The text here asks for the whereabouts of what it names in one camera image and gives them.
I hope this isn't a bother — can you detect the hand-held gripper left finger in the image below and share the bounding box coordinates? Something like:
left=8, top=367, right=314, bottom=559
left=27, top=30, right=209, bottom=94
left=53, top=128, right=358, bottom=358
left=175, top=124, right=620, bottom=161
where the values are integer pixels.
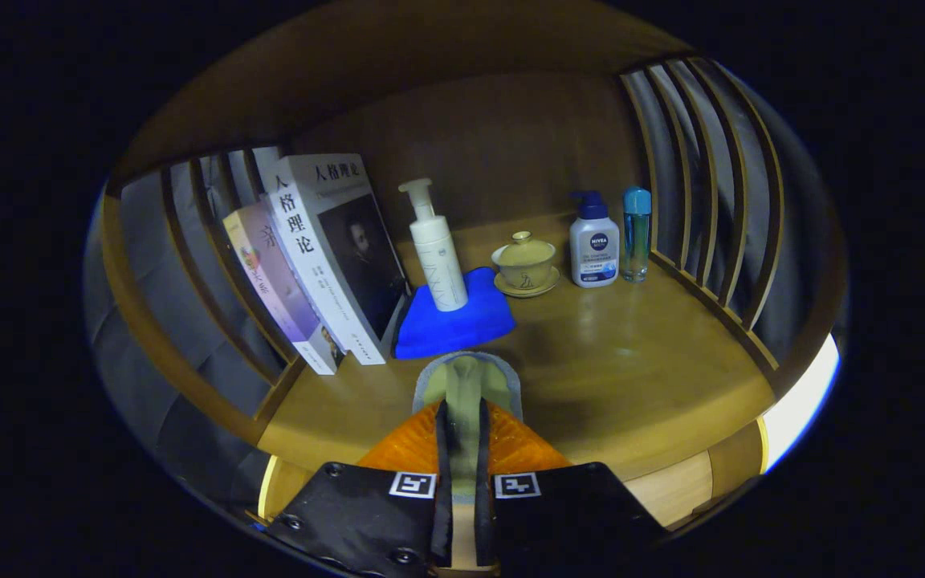
left=266, top=399, right=454, bottom=578

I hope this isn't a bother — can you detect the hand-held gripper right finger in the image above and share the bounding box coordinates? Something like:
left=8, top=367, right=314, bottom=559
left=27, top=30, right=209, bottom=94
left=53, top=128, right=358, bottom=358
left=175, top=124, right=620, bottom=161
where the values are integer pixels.
left=475, top=399, right=672, bottom=578

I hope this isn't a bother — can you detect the green handled grey scrub brush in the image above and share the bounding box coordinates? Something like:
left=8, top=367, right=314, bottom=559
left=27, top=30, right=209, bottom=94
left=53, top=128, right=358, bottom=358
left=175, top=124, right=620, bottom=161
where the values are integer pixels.
left=413, top=351, right=524, bottom=507

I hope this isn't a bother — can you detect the wooden countertop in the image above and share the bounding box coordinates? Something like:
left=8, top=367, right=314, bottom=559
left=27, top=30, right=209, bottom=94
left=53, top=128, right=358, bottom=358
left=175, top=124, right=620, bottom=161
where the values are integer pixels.
left=258, top=213, right=776, bottom=482

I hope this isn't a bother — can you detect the wooden cabinet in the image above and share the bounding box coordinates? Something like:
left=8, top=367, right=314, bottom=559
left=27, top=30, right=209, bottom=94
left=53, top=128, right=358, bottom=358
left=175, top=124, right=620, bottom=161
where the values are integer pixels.
left=101, top=0, right=850, bottom=515

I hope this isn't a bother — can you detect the blue folded cloth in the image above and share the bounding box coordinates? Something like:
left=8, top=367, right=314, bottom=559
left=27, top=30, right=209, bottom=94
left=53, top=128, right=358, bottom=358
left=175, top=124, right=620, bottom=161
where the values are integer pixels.
left=394, top=267, right=517, bottom=360

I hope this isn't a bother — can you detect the yellow lidded teacup with saucer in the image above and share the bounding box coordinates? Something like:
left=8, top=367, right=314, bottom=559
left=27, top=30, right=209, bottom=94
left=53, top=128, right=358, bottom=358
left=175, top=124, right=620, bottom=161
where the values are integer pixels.
left=491, top=231, right=561, bottom=299

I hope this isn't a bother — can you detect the purple book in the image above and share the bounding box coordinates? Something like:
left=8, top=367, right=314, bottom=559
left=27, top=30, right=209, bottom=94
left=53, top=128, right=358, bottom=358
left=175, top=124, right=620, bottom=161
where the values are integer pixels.
left=222, top=201, right=347, bottom=377

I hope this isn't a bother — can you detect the white bottle with blue pump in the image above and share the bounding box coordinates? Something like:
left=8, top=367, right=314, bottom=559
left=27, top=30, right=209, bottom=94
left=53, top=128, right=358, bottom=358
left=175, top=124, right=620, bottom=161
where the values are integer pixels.
left=568, top=190, right=621, bottom=288

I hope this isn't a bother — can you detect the thick white book dark cover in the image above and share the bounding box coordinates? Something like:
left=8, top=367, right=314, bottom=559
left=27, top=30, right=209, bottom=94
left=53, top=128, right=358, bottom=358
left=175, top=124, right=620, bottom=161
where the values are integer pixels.
left=260, top=153, right=409, bottom=366

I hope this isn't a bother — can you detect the teal slim bottle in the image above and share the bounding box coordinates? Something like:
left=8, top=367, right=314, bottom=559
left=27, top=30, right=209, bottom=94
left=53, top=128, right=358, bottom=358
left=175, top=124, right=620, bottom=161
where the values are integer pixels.
left=621, top=186, right=653, bottom=283

